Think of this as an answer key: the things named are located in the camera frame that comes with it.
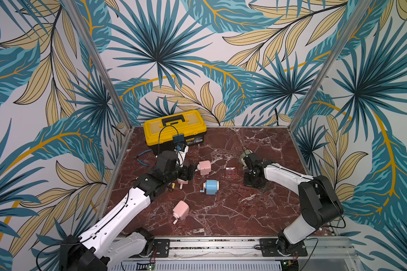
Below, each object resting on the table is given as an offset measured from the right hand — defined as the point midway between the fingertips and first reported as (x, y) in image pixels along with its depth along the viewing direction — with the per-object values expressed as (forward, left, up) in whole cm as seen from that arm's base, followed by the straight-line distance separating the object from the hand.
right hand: (249, 183), depth 92 cm
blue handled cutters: (+21, +63, +1) cm, 66 cm away
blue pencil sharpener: (-5, +21, +7) cm, 23 cm away
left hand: (0, +32, +20) cm, 37 cm away
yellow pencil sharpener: (-1, +41, +3) cm, 41 cm away
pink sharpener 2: (-15, +36, +5) cm, 39 cm away
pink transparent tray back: (+8, +9, 0) cm, 12 cm away
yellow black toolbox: (+23, +49, +17) cm, 57 cm away
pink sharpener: (+8, +24, +6) cm, 26 cm away
